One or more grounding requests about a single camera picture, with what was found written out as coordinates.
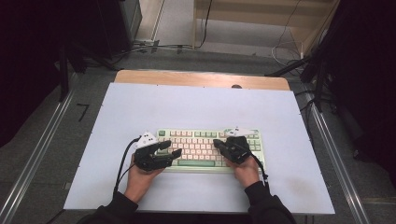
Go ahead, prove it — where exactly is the person's left hand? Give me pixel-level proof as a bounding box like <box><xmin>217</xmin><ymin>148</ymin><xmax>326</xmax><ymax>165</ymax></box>
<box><xmin>123</xmin><ymin>154</ymin><xmax>163</xmax><ymax>205</ymax></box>

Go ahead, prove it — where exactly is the green and beige keyboard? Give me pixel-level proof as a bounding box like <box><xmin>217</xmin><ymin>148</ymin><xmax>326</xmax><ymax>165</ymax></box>
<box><xmin>155</xmin><ymin>127</ymin><xmax>267</xmax><ymax>174</ymax></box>

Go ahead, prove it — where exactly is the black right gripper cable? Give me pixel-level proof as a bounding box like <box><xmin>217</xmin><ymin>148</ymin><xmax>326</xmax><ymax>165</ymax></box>
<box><xmin>249</xmin><ymin>152</ymin><xmax>271</xmax><ymax>189</ymax></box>

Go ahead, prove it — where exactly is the black metal stand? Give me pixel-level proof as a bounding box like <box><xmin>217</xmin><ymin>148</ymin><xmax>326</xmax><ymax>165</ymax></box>
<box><xmin>58</xmin><ymin>45</ymin><xmax>71</xmax><ymax>103</ymax></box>

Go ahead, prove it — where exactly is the black hanging cable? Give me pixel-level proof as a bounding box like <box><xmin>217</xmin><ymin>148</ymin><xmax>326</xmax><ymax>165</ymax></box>
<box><xmin>198</xmin><ymin>0</ymin><xmax>215</xmax><ymax>49</ymax></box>

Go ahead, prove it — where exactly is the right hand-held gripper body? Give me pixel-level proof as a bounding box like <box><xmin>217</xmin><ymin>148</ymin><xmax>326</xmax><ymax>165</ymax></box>
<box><xmin>221</xmin><ymin>126</ymin><xmax>255</xmax><ymax>165</ymax></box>

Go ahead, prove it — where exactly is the person's right hand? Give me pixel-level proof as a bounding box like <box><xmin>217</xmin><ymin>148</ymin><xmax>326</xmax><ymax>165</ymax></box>
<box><xmin>233</xmin><ymin>154</ymin><xmax>262</xmax><ymax>189</ymax></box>

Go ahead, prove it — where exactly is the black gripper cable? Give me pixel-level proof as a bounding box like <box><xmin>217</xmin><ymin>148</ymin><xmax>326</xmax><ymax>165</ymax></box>
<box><xmin>249</xmin><ymin>152</ymin><xmax>271</xmax><ymax>189</ymax></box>
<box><xmin>113</xmin><ymin>135</ymin><xmax>142</xmax><ymax>196</ymax></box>

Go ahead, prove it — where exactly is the white floor cable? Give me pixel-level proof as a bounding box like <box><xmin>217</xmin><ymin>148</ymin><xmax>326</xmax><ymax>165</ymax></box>
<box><xmin>270</xmin><ymin>0</ymin><xmax>304</xmax><ymax>68</ymax></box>

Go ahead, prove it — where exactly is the wooden table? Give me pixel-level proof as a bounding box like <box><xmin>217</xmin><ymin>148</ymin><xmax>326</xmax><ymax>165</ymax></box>
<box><xmin>113</xmin><ymin>69</ymin><xmax>291</xmax><ymax>91</ymax></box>

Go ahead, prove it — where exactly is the white table cover sheet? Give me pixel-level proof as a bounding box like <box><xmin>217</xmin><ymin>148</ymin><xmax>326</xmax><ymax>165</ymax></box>
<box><xmin>63</xmin><ymin>82</ymin><xmax>336</xmax><ymax>216</ymax></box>

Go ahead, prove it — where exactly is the aluminium floor rail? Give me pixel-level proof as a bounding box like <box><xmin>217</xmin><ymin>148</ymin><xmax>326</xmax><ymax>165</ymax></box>
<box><xmin>305</xmin><ymin>92</ymin><xmax>372</xmax><ymax>224</ymax></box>
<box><xmin>0</xmin><ymin>88</ymin><xmax>77</xmax><ymax>224</ymax></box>

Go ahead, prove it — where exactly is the light wooden shelf unit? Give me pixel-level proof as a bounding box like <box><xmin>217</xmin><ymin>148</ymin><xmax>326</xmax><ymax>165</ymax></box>
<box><xmin>191</xmin><ymin>0</ymin><xmax>341</xmax><ymax>58</ymax></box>

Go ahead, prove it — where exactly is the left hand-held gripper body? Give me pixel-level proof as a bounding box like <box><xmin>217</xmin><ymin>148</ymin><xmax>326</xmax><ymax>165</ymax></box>
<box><xmin>133</xmin><ymin>131</ymin><xmax>176</xmax><ymax>173</ymax></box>

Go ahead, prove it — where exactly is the black tripod stand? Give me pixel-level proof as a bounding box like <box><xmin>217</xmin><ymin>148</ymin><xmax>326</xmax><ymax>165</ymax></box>
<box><xmin>264</xmin><ymin>29</ymin><xmax>335</xmax><ymax>114</ymax></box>

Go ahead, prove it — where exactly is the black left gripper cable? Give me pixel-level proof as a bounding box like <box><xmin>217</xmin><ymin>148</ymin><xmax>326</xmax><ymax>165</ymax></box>
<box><xmin>113</xmin><ymin>135</ymin><xmax>142</xmax><ymax>196</ymax></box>

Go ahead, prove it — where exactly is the grey power strip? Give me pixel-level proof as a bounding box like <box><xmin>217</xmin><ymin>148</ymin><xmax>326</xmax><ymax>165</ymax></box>
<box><xmin>133</xmin><ymin>38</ymin><xmax>161</xmax><ymax>49</ymax></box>

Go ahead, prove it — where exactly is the dark cabinet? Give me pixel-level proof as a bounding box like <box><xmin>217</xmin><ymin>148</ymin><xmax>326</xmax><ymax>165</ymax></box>
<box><xmin>94</xmin><ymin>0</ymin><xmax>144</xmax><ymax>61</ymax></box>

